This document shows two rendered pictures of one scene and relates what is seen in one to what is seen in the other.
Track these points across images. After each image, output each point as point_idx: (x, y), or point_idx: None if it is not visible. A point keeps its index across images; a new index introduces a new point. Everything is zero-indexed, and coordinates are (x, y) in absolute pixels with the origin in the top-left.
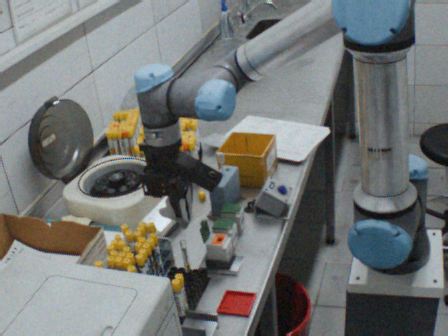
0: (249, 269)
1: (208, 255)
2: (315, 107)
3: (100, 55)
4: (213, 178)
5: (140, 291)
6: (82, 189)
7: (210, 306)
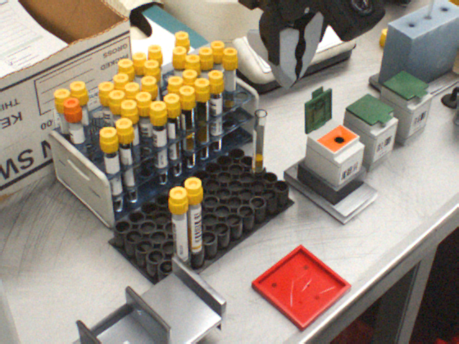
0: (373, 223)
1: (306, 159)
2: None
3: None
4: (356, 13)
5: None
6: None
7: (251, 264)
